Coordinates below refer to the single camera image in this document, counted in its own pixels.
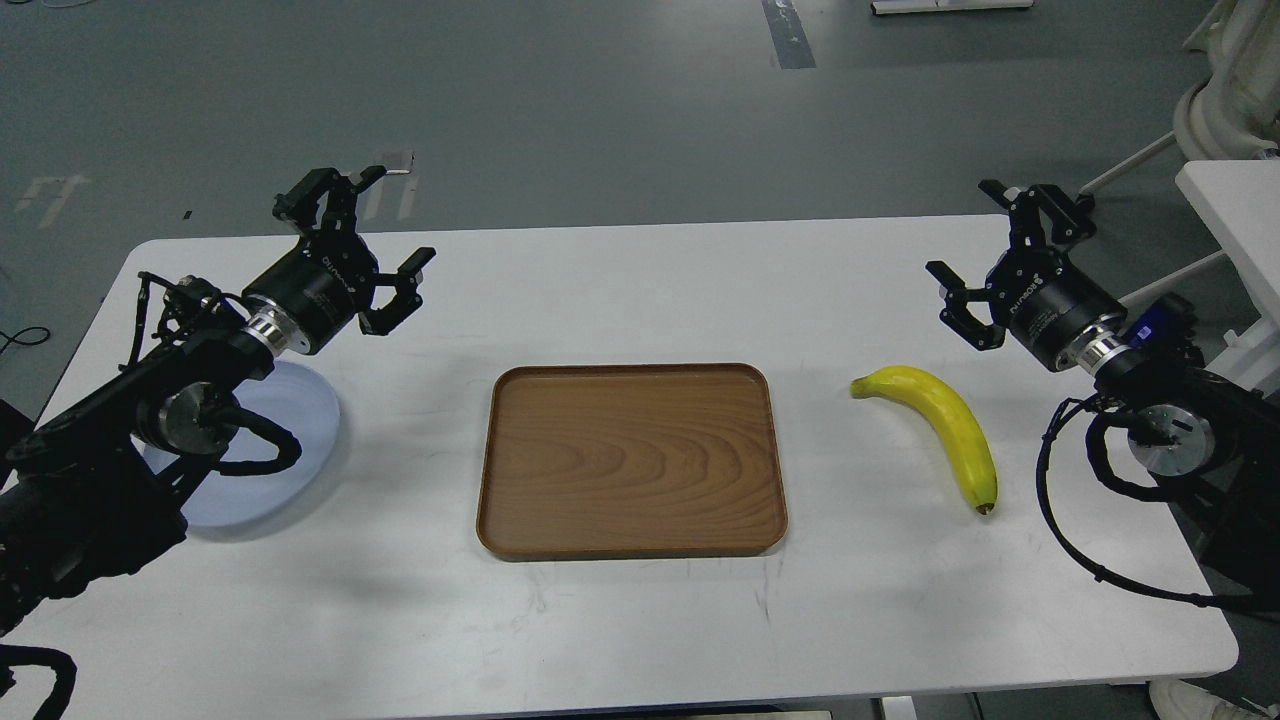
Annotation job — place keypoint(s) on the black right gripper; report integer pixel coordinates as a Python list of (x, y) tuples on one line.
[(1033, 291)]

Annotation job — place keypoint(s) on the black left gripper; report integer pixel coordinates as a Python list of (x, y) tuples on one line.
[(328, 277)]

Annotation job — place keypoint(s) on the yellow banana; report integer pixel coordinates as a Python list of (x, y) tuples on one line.
[(965, 444)]

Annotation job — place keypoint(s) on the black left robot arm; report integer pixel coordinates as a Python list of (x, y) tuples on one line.
[(99, 490)]

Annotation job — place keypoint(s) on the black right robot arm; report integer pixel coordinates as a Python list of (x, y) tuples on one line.
[(1164, 429)]

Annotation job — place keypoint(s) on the white side table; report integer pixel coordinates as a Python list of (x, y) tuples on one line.
[(1238, 200)]

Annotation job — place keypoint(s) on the white chair base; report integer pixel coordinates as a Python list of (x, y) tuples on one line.
[(1231, 115)]

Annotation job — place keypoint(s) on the brown wooden tray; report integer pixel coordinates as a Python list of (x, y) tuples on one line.
[(622, 462)]

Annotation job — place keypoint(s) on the white shoe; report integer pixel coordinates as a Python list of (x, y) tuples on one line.
[(1173, 699)]

